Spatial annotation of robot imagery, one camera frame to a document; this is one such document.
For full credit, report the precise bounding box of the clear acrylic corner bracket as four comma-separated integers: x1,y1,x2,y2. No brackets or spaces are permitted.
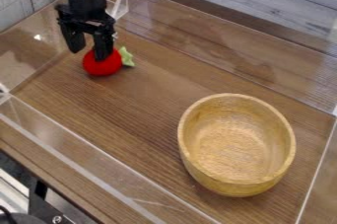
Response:
106,0,130,20

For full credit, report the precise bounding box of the black cable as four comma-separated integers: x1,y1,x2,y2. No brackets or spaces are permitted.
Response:
0,203,22,224

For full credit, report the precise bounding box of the oval wooden bowl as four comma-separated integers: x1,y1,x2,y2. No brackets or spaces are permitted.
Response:
178,93,296,197

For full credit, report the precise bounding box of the red plush strawberry toy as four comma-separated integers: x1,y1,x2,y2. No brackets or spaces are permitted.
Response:
82,46,136,76

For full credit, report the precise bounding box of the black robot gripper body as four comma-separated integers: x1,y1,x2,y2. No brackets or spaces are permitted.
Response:
55,0,118,35

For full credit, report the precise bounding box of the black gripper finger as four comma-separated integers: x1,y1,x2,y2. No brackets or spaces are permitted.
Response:
58,21,86,53
92,26,115,61

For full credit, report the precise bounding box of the clear acrylic tray wall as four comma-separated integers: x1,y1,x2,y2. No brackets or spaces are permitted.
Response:
0,0,337,224

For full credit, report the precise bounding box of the black table leg clamp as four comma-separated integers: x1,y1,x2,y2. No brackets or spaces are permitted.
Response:
27,178,90,224

